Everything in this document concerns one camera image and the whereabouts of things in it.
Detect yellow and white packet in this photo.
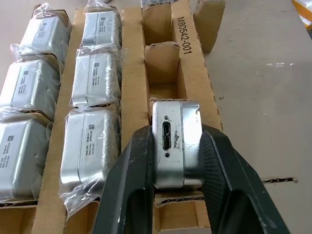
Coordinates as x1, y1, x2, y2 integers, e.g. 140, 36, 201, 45
292, 0, 312, 30

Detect silver camera in plastic bag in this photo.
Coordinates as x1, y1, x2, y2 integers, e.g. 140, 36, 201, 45
69, 45, 122, 108
79, 0, 122, 51
0, 43, 63, 120
19, 2, 73, 64
59, 104, 122, 218
0, 106, 54, 204

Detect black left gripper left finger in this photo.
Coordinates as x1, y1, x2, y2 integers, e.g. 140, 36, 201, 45
92, 125, 156, 234

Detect bare silver camera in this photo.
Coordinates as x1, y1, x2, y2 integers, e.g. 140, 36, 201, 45
152, 98, 203, 190

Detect cardboard divider tray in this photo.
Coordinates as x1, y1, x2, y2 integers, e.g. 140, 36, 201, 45
0, 0, 298, 234

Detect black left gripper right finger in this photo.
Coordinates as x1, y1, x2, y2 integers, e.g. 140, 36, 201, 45
199, 123, 291, 234

